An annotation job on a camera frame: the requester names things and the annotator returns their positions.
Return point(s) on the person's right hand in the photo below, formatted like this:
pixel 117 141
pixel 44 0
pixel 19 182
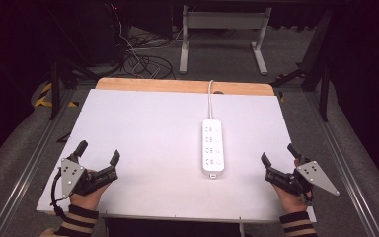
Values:
pixel 291 202

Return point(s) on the yellow black hazard tape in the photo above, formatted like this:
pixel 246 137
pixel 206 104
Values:
pixel 44 97

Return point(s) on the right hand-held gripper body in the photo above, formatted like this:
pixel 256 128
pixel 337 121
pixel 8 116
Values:
pixel 316 174

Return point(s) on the white metal desk frame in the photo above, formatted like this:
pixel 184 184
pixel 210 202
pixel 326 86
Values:
pixel 223 21

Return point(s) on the white power strip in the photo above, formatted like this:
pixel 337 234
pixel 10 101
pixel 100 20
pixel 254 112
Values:
pixel 212 148

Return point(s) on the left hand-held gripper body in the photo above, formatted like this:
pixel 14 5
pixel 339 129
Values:
pixel 69 174

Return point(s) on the dark computer tower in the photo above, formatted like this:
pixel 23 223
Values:
pixel 108 33

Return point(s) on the white board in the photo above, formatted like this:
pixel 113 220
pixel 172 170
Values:
pixel 151 148

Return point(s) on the wooden table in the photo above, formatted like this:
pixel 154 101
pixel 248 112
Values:
pixel 177 86

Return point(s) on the black metal stand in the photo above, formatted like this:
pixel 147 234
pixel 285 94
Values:
pixel 55 89
pixel 319 65

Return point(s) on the person's left hand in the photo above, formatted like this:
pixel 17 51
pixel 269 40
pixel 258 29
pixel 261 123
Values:
pixel 85 200

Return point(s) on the aluminium floor rail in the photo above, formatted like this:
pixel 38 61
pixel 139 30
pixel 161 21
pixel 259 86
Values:
pixel 26 171
pixel 340 164

